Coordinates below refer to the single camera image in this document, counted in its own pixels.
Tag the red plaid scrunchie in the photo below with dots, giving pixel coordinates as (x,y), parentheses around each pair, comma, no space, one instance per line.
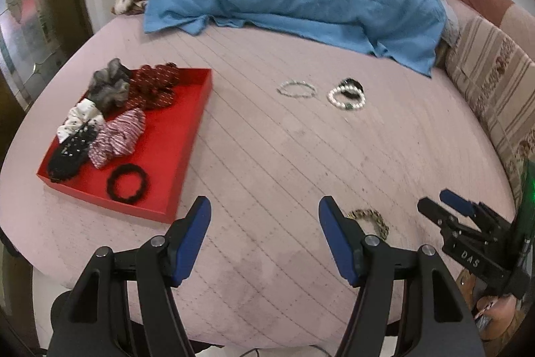
(117,135)

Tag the person's right hand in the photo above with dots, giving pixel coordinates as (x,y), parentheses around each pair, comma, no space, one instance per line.
(499,313)

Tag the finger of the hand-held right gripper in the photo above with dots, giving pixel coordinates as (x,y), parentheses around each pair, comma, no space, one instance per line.
(457,201)
(436,215)

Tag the black sparkly organza scrunchie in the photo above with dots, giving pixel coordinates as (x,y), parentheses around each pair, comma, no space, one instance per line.
(69,156)

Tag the red polka dot scrunchie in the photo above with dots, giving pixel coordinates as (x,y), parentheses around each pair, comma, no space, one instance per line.
(154,85)

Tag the leopard print scrunchie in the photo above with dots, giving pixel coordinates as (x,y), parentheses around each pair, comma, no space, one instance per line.
(376,221)

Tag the red tray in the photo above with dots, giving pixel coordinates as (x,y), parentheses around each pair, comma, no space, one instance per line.
(167,156)

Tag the striped cushion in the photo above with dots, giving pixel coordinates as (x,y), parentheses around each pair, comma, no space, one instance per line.
(493,68)

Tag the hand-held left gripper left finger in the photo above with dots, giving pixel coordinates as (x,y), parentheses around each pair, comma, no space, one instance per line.
(190,240)

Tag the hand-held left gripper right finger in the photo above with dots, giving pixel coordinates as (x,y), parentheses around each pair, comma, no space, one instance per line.
(338,240)

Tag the white cherry print scrunchie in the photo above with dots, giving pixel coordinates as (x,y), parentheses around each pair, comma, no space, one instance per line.
(81,114)

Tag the grey organza scrunchie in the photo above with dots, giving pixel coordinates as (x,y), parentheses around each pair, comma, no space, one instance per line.
(110,89)

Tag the wooden framed glass door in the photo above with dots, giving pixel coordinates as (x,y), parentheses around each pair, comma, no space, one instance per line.
(37,26)

